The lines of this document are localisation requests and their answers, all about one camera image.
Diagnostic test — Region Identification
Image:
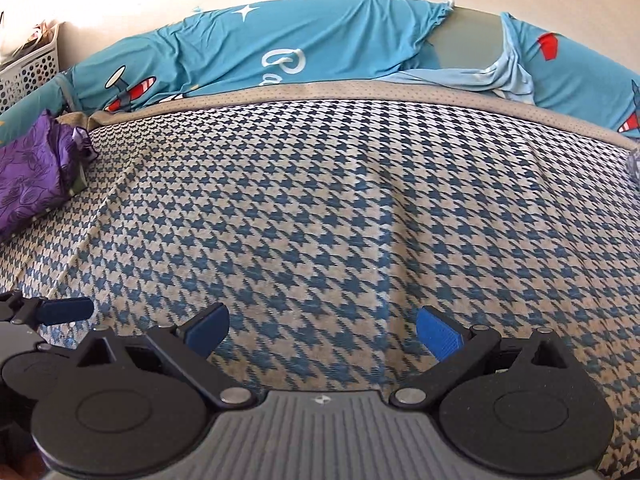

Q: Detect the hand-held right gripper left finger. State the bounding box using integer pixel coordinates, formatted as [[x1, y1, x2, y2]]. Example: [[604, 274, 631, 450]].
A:
[[75, 302, 257, 407]]

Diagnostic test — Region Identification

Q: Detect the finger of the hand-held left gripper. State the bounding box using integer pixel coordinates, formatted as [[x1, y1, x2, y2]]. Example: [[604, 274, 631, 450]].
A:
[[0, 291, 97, 334]]

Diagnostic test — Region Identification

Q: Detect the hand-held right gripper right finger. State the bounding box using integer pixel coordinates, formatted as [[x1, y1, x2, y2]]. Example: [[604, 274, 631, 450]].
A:
[[390, 305, 574, 407]]

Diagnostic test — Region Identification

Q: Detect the purple floral top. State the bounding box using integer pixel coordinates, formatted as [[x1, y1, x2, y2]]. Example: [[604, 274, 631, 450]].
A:
[[0, 110, 97, 242]]

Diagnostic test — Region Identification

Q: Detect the blue beige houndstooth blanket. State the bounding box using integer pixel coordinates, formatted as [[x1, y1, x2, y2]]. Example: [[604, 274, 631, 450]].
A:
[[0, 97, 640, 476]]

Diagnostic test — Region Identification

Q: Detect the white perforated plastic basket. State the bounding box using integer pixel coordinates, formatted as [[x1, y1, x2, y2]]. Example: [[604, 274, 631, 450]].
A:
[[0, 22, 61, 117]]

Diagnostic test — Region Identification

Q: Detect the light blue cloth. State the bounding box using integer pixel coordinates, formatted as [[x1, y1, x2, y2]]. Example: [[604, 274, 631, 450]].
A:
[[385, 25, 537, 107]]

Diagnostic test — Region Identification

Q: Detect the crumpled bags pile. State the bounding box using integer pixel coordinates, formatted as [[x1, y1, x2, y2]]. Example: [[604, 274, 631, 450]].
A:
[[0, 12, 56, 68]]

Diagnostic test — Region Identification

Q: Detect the blue pillow with red print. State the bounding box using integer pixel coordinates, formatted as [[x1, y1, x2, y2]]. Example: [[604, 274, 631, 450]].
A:
[[502, 12, 640, 139]]

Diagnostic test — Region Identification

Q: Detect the grey green headboard panel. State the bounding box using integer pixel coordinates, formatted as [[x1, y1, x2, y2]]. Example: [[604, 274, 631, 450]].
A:
[[432, 7, 507, 72]]

